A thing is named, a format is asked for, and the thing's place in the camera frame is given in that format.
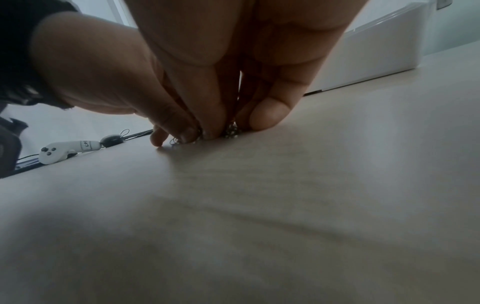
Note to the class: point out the black computer mouse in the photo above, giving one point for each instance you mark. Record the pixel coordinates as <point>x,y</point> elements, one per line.
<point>111,141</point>

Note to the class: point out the white compartment organizer tray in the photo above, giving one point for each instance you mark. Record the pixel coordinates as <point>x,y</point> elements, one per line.
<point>375,53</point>

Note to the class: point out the white plastic object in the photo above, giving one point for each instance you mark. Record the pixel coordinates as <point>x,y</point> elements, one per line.
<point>56,153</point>

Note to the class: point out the pile of silver paper clips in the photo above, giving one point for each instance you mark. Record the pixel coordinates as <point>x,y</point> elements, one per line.
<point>231,130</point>

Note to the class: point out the person's left forearm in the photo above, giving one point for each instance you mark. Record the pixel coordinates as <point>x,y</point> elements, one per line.
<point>15,44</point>

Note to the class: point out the person's right hand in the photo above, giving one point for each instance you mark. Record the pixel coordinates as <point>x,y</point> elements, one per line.
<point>243,29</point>

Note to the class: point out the person's left hand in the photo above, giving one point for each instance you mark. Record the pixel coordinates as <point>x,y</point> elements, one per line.
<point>93,65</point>

